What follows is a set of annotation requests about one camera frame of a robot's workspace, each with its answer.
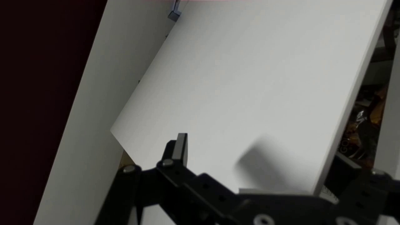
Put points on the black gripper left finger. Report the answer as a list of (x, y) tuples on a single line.
[(183, 148)]

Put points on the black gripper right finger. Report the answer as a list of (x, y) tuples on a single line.
[(367, 195)]

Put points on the white cupboard door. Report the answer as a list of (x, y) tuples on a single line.
[(104, 104), (251, 83)]

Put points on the blue grey bracket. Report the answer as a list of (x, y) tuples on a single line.
[(176, 13)]

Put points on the dark red wall beam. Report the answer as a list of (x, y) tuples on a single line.
[(33, 83)]

